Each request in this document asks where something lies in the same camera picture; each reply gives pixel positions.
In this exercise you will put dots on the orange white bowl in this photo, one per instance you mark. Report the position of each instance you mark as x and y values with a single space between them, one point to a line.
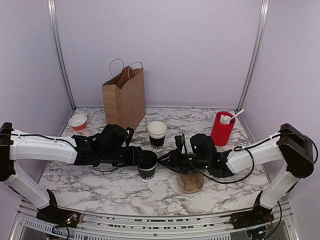
78 122

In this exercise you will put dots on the brown paper bag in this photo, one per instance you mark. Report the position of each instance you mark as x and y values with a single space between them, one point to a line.
124 97

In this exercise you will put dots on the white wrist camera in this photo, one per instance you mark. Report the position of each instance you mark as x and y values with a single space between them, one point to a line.
183 148
130 132

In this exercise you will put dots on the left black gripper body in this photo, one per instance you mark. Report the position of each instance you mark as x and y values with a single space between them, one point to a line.
122 160

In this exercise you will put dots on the right aluminium frame post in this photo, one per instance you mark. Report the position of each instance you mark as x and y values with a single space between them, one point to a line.
260 33

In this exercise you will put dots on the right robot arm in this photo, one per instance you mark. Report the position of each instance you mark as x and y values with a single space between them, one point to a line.
298 151

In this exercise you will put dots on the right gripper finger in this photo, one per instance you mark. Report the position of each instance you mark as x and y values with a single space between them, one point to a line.
170 166
167 156

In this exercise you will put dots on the left aluminium frame post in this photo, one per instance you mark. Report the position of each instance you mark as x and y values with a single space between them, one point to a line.
59 52

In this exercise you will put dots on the red cylindrical container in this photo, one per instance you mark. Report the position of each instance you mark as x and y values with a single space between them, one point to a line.
221 132

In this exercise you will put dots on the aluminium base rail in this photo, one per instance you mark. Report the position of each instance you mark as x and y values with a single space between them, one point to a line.
101 226

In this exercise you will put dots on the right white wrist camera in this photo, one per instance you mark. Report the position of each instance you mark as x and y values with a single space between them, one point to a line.
183 148

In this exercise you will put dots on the sugar packets in container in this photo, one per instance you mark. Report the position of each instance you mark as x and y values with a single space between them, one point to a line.
225 119

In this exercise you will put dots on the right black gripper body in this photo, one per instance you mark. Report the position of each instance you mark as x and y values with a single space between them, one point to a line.
184 164

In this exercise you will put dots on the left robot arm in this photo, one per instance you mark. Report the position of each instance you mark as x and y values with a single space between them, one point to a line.
111 146

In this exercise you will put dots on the black paper coffee cup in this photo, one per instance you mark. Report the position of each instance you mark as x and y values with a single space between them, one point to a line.
147 173

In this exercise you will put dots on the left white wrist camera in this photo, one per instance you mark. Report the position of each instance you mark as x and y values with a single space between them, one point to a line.
130 132

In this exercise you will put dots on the black plastic cup lid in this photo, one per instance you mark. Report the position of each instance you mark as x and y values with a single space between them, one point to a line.
148 160

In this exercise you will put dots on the stack of paper cups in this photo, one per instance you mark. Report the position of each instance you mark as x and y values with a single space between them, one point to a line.
157 131

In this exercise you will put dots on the aluminium frame post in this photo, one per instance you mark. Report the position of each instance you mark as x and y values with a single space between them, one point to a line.
59 52
260 33

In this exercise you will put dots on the cardboard cup carrier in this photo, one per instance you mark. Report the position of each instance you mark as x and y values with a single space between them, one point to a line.
191 183

